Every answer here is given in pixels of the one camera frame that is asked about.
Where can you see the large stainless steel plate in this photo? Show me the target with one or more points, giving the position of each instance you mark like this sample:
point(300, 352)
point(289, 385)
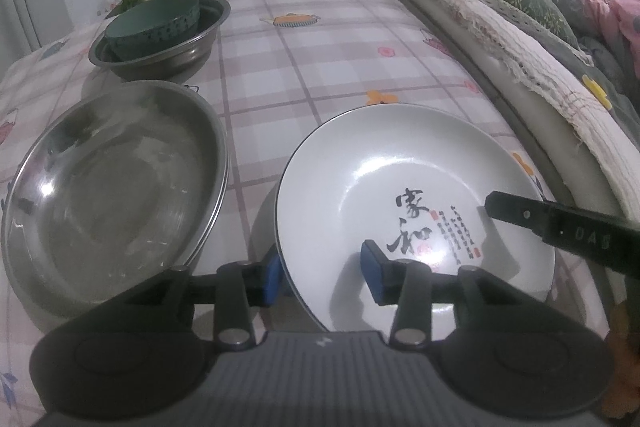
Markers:
point(115, 187)

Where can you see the stainless steel bowl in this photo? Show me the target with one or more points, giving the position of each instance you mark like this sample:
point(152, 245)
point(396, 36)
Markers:
point(165, 59)

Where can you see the green ceramic bowl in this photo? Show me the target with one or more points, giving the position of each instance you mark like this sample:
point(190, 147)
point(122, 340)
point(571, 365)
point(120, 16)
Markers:
point(150, 19)

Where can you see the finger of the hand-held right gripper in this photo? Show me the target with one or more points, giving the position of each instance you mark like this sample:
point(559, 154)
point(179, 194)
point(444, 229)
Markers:
point(515, 211)

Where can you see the grey patterned quilt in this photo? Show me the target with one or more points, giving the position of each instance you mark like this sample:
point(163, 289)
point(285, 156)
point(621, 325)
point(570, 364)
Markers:
point(575, 37)

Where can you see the white printed ceramic plate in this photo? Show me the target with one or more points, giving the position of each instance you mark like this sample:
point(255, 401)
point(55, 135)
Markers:
point(400, 157)

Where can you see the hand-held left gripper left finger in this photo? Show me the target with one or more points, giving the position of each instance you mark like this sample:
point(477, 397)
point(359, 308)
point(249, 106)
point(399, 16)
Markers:
point(273, 279)

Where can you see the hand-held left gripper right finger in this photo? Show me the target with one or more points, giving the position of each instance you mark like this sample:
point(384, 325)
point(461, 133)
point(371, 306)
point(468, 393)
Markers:
point(376, 272)

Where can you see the plaid teapot print tablecloth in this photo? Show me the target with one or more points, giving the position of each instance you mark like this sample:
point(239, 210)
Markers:
point(310, 57)

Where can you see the pink cloth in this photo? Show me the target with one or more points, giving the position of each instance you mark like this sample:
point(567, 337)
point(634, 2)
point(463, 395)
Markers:
point(620, 7)

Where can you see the white woven blanket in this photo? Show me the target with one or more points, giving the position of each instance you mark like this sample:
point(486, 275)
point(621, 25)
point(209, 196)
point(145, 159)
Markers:
point(450, 2)

